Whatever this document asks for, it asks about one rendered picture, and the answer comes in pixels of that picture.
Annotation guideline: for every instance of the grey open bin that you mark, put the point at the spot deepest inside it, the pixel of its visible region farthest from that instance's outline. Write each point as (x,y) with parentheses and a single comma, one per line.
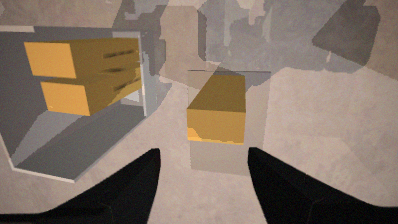
(58,145)

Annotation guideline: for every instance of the yellow rectangular box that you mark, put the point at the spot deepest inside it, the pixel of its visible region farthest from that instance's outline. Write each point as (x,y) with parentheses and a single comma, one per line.
(218,112)

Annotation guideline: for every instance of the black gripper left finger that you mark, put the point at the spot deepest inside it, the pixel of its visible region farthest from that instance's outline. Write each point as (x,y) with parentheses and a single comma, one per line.
(126,197)

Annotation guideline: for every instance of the tan cardboard box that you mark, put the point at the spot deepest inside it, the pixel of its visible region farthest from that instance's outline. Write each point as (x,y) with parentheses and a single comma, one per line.
(77,58)
(91,93)

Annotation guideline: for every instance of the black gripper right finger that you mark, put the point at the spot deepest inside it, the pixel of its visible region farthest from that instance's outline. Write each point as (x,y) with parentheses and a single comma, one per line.
(290,196)

